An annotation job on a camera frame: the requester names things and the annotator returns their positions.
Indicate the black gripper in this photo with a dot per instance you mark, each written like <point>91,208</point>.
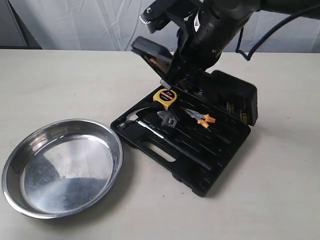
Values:
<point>205,29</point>

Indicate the adjustable wrench black handle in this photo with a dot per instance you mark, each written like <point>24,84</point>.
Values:
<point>169,119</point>

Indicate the black plastic tool case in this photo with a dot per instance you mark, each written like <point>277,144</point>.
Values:
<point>206,93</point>

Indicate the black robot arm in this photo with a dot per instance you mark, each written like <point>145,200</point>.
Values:
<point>291,8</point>

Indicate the yellow black tape measure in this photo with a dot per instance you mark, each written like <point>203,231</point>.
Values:
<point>165,97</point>

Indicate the steel claw hammer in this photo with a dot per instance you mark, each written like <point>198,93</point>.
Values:
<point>134,118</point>

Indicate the yellow black screwdriver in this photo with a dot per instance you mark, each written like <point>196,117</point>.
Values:
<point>243,117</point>
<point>230,108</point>

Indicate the white backdrop cloth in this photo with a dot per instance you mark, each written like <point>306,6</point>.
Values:
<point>112,25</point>

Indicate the round stainless steel tray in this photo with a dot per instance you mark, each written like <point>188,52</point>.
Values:
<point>62,168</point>

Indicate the orange handled pliers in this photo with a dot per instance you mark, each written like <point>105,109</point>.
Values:
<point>202,119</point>

